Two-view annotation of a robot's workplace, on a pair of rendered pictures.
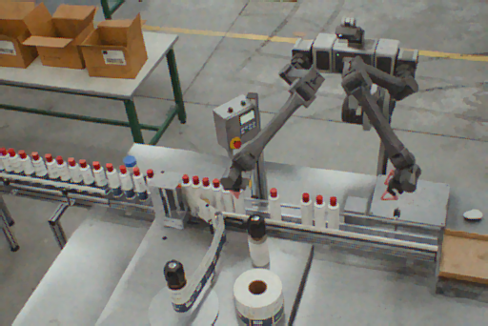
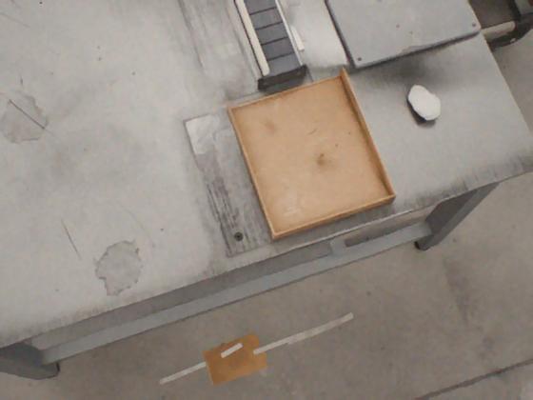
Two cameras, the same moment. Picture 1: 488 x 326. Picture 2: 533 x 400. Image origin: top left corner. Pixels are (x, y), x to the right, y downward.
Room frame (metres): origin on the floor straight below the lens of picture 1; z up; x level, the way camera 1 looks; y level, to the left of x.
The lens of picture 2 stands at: (1.39, -1.30, 2.28)
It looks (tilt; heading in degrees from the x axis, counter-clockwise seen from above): 71 degrees down; 43
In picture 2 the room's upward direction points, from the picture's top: 5 degrees clockwise
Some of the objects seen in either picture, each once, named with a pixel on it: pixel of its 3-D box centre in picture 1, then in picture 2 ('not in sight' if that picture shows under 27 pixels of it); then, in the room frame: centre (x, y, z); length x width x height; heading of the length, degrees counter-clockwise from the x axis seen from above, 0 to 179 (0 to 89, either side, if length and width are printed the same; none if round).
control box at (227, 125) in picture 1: (236, 123); not in sight; (2.33, 0.02, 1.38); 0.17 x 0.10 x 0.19; 123
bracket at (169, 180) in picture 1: (165, 179); not in sight; (2.28, 0.38, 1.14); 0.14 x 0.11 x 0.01; 68
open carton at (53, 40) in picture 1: (66, 35); not in sight; (4.16, 1.15, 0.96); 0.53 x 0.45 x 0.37; 158
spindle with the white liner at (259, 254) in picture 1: (258, 241); not in sight; (1.92, -0.01, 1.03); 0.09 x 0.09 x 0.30
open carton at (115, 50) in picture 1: (113, 43); not in sight; (3.96, 0.79, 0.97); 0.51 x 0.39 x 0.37; 162
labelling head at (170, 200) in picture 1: (171, 198); not in sight; (2.29, 0.38, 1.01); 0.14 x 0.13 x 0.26; 68
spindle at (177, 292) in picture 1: (177, 287); not in sight; (1.72, 0.34, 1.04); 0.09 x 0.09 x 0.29
